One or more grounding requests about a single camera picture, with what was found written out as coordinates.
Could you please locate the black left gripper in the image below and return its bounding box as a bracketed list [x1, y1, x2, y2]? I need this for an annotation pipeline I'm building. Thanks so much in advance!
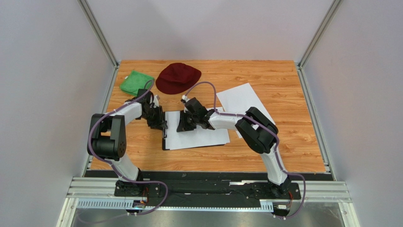
[142, 105, 168, 131]

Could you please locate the black clipboard folder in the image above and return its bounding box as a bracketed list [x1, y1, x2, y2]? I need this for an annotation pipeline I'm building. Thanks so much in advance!
[162, 112, 227, 151]

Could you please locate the white paper sheet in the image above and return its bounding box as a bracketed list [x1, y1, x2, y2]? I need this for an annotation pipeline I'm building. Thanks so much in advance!
[165, 107, 230, 151]
[217, 83, 276, 124]

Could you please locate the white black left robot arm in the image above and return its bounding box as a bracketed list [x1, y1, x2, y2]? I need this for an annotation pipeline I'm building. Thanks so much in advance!
[87, 88, 168, 196]

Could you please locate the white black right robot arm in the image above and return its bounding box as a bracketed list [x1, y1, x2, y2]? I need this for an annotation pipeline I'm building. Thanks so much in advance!
[177, 96, 291, 198]

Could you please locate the green folded cloth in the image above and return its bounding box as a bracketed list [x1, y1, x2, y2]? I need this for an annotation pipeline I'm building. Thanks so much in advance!
[119, 70, 155, 96]

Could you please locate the dark red cap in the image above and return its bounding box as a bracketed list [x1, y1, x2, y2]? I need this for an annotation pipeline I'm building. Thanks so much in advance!
[155, 62, 202, 95]

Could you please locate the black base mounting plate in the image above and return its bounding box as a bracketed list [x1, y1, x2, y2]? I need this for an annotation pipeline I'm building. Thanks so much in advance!
[84, 170, 334, 209]

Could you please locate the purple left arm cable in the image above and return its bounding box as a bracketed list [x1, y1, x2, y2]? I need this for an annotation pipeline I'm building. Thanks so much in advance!
[75, 79, 169, 221]

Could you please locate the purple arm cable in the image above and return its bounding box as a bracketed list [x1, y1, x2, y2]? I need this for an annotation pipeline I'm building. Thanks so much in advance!
[181, 81, 307, 220]
[75, 79, 169, 221]

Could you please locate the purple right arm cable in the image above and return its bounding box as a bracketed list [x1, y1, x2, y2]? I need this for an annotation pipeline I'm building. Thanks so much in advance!
[181, 81, 307, 220]

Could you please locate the aluminium frame rail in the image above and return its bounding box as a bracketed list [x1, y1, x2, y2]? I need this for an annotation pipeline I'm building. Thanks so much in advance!
[57, 171, 359, 227]

